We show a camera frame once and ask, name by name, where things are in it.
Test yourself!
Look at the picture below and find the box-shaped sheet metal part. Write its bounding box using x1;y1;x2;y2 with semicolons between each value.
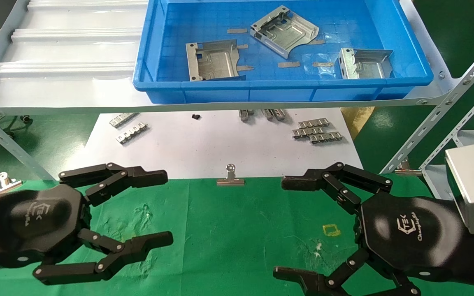
335;48;394;79

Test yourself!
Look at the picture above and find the slotted grey angle strut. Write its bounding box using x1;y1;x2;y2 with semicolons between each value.
420;78;474;171
380;33;474;174
0;106;54;181

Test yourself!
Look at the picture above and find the blue plastic bin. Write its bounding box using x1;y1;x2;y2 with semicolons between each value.
133;0;434;104

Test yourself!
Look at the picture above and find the clear plastic film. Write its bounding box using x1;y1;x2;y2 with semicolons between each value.
321;32;345;44
303;62;338;77

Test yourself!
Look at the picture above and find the green table cloth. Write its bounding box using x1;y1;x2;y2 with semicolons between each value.
0;175;474;296

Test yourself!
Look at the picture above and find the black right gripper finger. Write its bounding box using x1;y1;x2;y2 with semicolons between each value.
281;162;394;214
273;249;423;296

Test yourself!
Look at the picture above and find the white paper sheet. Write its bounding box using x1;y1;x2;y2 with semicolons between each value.
81;108;365;180

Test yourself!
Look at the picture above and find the curved-edge stamped sheet metal part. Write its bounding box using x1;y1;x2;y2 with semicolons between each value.
250;5;320;59

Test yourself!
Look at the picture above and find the flat stamped sheet metal part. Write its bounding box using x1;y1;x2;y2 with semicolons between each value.
186;39;246;82

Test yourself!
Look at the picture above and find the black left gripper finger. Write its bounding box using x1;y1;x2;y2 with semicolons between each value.
33;230;174;285
59;163;168;207

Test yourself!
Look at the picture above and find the silver binder clip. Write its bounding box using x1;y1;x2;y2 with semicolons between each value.
394;158;423;176
216;164;246;186
0;172;23;196

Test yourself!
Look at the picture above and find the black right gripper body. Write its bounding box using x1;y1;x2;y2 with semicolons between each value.
358;193;466;282

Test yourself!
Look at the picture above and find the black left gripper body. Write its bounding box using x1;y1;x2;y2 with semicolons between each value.
0;184;92;268

